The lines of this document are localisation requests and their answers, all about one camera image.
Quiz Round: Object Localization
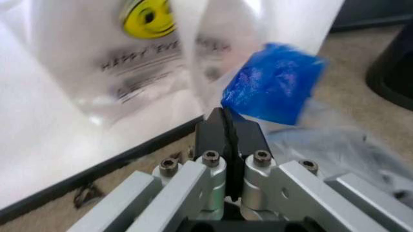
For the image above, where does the clear printed plastic garbage bag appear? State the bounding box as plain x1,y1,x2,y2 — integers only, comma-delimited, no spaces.
0,0,413,211

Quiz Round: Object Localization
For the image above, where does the dark baseboard strip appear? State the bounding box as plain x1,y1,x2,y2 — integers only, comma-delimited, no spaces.
0,115,207,224

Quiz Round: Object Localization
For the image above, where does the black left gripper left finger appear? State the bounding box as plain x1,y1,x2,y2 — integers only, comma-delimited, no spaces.
66,107,234,232

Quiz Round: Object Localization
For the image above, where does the blue tape piece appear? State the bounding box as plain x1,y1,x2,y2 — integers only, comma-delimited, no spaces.
221,43,329,126

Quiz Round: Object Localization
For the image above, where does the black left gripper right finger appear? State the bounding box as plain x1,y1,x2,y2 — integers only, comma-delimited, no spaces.
224,109,413,232

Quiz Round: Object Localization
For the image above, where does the dark furniture base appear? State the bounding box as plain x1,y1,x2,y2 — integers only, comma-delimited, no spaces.
331,0,413,32

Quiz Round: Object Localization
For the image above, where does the black trash bin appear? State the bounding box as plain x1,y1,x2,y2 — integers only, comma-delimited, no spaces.
366,23,413,111

